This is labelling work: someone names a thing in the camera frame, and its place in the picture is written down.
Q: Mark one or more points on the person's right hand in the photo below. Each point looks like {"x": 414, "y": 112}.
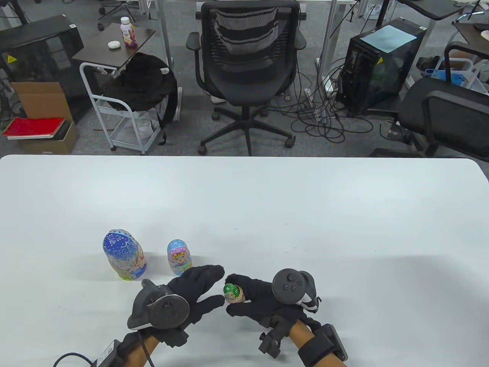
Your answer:
{"x": 259, "y": 298}

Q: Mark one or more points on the person's left hand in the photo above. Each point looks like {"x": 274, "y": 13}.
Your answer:
{"x": 191, "y": 284}

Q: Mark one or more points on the medium Russian doll base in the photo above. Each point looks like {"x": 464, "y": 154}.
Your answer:
{"x": 179, "y": 268}

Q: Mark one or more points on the small green Russian doll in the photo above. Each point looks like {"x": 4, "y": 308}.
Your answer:
{"x": 231, "y": 291}

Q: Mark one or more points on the medium pink Russian doll head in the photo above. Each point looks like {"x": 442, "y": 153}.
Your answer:
{"x": 176, "y": 248}

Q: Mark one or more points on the large floral Russian doll base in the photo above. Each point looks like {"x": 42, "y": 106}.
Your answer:
{"x": 131, "y": 267}

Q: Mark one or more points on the large blue Russian doll head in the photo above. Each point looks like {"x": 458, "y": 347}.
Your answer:
{"x": 118, "y": 244}

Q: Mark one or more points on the person's right forearm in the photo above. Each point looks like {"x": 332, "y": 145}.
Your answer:
{"x": 301, "y": 334}

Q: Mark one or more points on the person's left forearm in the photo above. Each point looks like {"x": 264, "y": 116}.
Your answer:
{"x": 139, "y": 353}

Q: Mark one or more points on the black round tracking controller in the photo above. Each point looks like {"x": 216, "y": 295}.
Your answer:
{"x": 288, "y": 286}
{"x": 168, "y": 311}

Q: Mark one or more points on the white metal cart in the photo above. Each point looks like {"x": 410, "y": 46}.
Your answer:
{"x": 130, "y": 139}

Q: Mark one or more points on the black book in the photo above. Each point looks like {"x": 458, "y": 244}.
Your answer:
{"x": 63, "y": 129}

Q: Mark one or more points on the black backpack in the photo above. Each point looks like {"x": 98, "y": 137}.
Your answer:
{"x": 141, "y": 84}

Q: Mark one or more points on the black mesh office chair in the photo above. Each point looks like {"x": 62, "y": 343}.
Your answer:
{"x": 248, "y": 84}

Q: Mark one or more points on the white power strip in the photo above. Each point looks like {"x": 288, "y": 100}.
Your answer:
{"x": 310, "y": 95}

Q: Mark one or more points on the red notebook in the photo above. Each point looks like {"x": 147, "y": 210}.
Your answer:
{"x": 32, "y": 127}

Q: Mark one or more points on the cardboard box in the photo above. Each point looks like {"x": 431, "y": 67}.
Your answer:
{"x": 42, "y": 99}

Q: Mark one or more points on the dark side table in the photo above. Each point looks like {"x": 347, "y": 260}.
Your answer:
{"x": 114, "y": 55}
{"x": 470, "y": 32}

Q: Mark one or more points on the black computer tower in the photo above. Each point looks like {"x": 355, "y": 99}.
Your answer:
{"x": 366, "y": 76}

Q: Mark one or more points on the white round case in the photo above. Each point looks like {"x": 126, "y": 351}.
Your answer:
{"x": 114, "y": 44}

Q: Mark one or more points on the purple label drink bottle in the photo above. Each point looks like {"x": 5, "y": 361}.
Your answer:
{"x": 129, "y": 36}

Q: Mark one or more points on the black padded office chair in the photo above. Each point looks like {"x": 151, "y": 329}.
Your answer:
{"x": 450, "y": 111}

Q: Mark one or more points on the grey desk leg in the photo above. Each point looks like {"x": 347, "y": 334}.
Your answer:
{"x": 328, "y": 38}

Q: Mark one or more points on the black cabinet with yellow sticker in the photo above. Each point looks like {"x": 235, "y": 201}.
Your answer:
{"x": 34, "y": 49}

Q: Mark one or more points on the teal paper sheet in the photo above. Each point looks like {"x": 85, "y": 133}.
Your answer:
{"x": 387, "y": 38}

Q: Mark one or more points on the blue bag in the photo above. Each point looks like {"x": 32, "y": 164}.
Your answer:
{"x": 456, "y": 78}

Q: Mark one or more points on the black desk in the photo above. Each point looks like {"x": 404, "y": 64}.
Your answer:
{"x": 439, "y": 9}

